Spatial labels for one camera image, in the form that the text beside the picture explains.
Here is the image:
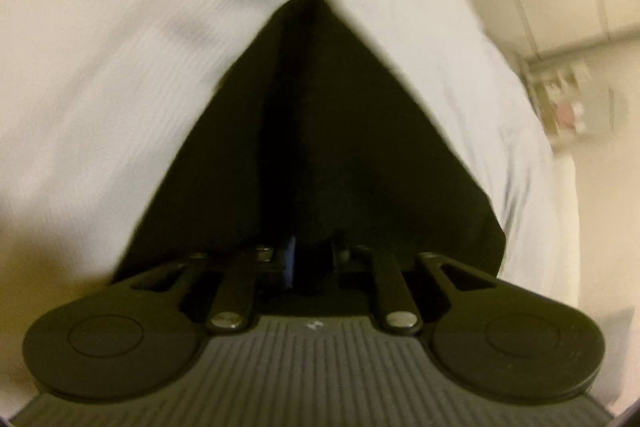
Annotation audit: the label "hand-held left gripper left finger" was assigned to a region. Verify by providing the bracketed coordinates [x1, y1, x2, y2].
[112, 234, 298, 335]

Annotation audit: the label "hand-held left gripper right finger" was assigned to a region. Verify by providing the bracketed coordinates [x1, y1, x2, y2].
[331, 229, 502, 336]

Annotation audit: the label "black garment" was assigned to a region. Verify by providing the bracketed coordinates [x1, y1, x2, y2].
[111, 0, 507, 303]

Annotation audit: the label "white duvet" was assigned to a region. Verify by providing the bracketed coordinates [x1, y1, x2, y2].
[0, 0, 583, 408]

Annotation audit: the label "blurred colourful wall objects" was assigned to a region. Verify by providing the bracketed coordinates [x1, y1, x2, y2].
[525, 59, 632, 140]

